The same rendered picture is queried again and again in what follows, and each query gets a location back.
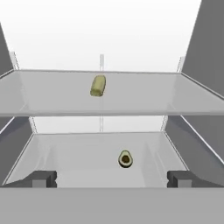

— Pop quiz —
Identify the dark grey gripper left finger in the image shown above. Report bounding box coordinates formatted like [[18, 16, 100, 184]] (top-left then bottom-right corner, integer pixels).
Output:
[[2, 170, 58, 188]]

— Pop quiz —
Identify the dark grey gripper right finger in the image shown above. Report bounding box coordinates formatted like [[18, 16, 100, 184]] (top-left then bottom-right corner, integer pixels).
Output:
[[166, 170, 224, 188]]

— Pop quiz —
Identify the yellow butter stick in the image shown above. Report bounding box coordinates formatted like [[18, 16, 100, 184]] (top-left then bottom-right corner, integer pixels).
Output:
[[89, 74, 107, 98]]

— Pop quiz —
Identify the glass fridge shelf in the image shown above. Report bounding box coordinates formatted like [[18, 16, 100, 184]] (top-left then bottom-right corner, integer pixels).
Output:
[[0, 68, 224, 117]]

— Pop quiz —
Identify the white fridge interior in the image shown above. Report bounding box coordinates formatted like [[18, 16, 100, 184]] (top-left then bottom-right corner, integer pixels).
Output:
[[0, 0, 224, 189]]

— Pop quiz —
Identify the halved green avocado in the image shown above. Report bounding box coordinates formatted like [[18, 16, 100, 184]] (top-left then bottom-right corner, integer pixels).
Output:
[[117, 150, 134, 169]]

